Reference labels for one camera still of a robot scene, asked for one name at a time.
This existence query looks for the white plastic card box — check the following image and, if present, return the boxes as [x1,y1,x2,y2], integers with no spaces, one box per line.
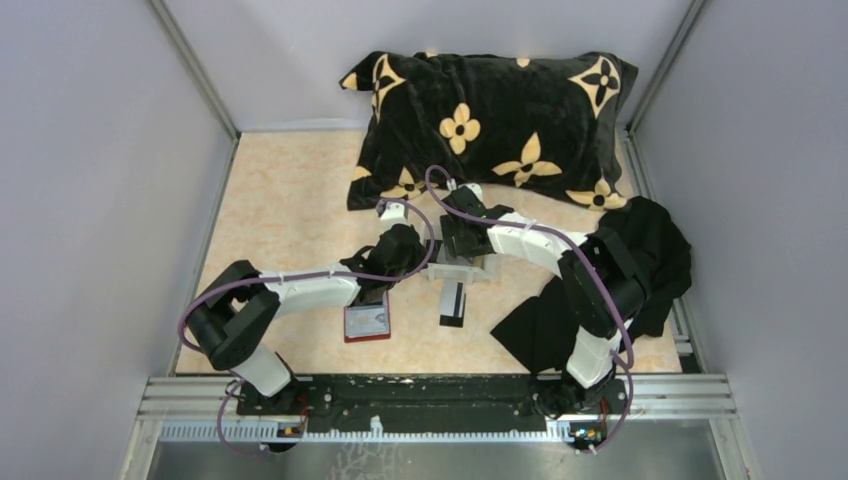
[421,225,499,284]

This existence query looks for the silver card with black stripe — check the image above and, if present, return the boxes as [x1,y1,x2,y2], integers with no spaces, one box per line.
[439,280,466,319]

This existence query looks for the white credit card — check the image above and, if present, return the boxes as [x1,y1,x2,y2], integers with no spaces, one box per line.
[344,305,390,339]

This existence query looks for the black glossy credit card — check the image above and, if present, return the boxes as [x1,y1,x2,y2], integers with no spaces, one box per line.
[439,297,465,328]

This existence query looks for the red card holder wallet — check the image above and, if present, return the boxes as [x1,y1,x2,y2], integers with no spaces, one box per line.
[343,293,391,343]

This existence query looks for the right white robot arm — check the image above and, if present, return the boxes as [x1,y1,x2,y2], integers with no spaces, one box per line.
[435,185,651,412]

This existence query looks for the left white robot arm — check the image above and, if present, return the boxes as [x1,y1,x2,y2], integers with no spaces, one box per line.
[178,224,435,414]

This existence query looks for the black cloth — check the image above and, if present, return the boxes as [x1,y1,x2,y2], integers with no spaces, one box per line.
[491,196,692,374]

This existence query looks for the black pillow with yellow flowers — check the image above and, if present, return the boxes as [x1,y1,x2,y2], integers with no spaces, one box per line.
[339,51,639,211]

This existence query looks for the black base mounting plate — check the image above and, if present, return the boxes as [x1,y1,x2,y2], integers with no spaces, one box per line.
[236,374,626,434]

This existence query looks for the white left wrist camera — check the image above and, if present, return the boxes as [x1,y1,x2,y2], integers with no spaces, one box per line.
[376,199,410,231]

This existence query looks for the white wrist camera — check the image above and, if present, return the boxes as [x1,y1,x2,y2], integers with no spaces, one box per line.
[376,199,410,231]
[457,183,484,202]

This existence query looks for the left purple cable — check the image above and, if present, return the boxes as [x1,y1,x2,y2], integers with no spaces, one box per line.
[177,197,437,458]

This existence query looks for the purple cable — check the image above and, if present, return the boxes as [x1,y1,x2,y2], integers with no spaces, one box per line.
[177,197,437,458]
[423,164,636,455]

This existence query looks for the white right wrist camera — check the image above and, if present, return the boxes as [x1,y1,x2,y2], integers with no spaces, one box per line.
[457,183,484,202]

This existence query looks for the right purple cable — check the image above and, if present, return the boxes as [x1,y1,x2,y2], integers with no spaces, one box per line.
[423,164,636,455]

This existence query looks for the white slotted cable duct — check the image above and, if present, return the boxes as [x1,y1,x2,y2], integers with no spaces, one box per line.
[159,420,573,444]

